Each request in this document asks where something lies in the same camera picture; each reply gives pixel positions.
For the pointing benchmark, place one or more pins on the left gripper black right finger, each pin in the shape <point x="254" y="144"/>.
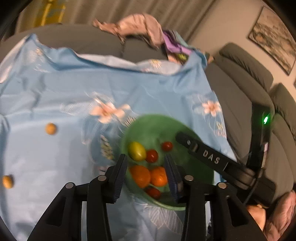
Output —
<point x="185" y="190"/>

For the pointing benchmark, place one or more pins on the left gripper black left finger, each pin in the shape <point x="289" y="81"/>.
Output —
<point x="103" y="190"/>

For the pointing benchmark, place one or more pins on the large orange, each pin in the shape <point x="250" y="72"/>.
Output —
<point x="158" y="177"/>

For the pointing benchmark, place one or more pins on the green tomato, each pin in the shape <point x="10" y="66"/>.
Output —
<point x="136" y="151"/>

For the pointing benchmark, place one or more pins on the small red cherry tomato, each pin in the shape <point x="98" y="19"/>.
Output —
<point x="167" y="146"/>

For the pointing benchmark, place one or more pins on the large red tomato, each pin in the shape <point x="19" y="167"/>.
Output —
<point x="151" y="156"/>

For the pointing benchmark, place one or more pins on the green plastic bowl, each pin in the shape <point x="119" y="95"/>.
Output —
<point x="151" y="130"/>

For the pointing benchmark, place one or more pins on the tan round longan fruit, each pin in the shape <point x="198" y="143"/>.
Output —
<point x="51" y="129"/>

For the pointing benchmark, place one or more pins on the person right hand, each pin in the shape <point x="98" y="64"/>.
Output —
<point x="274" y="226"/>

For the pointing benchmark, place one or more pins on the light blue floral cloth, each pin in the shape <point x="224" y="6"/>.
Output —
<point x="88" y="97"/>

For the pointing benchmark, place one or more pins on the grey sofa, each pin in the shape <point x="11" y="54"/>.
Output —
<point x="237" y="79"/>

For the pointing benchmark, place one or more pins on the purple folded cloth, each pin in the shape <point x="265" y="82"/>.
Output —
<point x="177" y="49"/>

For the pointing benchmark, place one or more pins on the pink crumpled cloth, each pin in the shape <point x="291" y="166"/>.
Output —
<point x="144" y="26"/>

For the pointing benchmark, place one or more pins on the grey curtain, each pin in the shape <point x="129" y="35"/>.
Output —
<point x="182" y="16"/>

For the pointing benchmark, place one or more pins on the yellow patterned curtain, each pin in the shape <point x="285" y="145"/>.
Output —
<point x="50" y="12"/>

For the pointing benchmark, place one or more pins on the framed wall picture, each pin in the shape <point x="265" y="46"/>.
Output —
<point x="270" y="33"/>

